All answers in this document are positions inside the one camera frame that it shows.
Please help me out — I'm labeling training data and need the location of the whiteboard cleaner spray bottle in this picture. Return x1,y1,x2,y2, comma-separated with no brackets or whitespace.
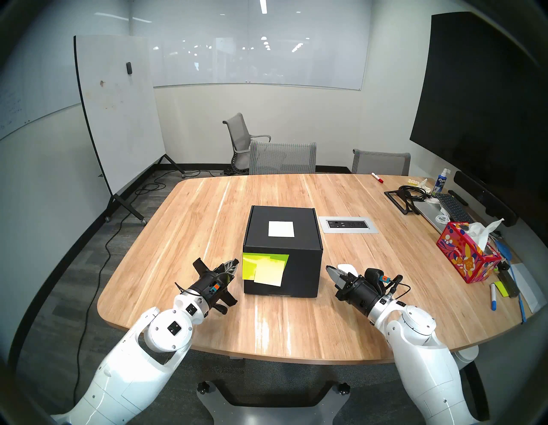
432,168,451,195

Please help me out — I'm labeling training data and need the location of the white tissue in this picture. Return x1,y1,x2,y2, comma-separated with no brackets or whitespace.
465,218,505,251

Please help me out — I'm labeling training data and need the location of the glass wall whiteboard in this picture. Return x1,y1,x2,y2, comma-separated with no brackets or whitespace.
128,0,371,90

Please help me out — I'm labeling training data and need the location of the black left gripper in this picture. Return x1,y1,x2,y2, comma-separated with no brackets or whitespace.
187,258,239,315

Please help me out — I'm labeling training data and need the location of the silver table power panel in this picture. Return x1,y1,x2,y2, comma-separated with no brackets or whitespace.
318,216,379,234

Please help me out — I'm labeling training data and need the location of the gray mesh office chair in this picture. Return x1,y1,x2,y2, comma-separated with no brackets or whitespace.
249,141,317,175

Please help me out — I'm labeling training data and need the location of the coiled black cable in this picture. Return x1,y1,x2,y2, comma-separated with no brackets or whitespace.
398,185,431,201

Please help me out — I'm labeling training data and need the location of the silver laptop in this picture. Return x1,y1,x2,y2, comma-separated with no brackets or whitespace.
413,199,454,234

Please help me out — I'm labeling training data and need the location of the large black wall screen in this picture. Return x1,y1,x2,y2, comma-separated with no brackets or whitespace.
410,12,548,206

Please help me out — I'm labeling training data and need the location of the black cardboard box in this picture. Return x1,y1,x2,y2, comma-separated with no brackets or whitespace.
243,206,324,299

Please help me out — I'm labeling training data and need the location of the black laptop stand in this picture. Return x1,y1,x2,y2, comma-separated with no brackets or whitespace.
384,189,422,214

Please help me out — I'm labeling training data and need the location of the gray plain-back office chair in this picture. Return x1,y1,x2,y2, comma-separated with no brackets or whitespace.
351,149,411,176

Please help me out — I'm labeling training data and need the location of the blue fly swatter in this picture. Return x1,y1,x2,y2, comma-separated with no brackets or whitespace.
496,240,526,323

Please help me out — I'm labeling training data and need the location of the lime green sticky note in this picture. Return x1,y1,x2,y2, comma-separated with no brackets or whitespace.
242,254,290,281

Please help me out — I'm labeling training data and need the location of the dark whiteboard eraser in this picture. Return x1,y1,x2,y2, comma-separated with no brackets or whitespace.
497,270,521,298

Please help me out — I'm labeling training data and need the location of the white paper sheet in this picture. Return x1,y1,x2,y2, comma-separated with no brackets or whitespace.
509,262,546,313

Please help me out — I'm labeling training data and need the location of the rolling whiteboard on stand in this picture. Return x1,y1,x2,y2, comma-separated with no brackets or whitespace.
74,35,187,225

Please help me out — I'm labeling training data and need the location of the black keyboard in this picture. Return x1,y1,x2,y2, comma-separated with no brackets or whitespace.
435,193,474,224

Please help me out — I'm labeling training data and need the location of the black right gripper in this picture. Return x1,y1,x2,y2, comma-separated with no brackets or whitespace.
326,266,402,317

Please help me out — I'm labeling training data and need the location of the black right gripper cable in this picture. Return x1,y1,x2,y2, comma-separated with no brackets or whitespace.
385,275,411,303

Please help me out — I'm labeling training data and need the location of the red floral tissue box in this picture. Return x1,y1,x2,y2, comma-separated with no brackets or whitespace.
436,221,502,284

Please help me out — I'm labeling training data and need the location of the gray office chair with armrests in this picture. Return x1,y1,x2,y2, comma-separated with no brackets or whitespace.
222,113,271,175

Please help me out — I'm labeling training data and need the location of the black video conference bar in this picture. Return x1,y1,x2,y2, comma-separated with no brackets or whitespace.
454,171,518,227

